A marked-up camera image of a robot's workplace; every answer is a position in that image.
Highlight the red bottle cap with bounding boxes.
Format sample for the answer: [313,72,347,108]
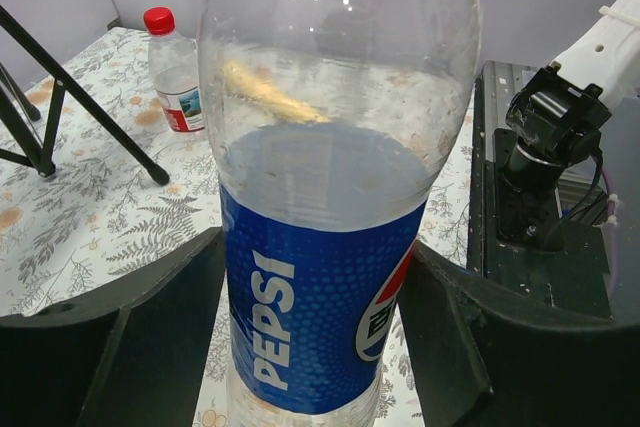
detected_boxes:
[143,6,176,36]

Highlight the red label clear bottle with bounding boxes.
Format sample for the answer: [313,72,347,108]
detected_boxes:
[148,29,204,133]

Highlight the black music stand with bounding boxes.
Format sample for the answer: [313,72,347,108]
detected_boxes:
[1,9,170,186]

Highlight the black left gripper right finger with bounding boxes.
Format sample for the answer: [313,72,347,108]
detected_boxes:
[399,243,639,426]

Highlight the cream toy microphone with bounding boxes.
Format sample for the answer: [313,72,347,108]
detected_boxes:
[222,61,329,123]

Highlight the floral tablecloth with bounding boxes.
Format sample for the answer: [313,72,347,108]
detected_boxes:
[1,28,474,426]

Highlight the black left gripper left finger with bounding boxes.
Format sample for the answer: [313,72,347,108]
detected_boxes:
[1,228,225,426]

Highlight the Pepsi label clear bottle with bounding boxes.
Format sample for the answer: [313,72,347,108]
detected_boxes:
[197,0,480,426]

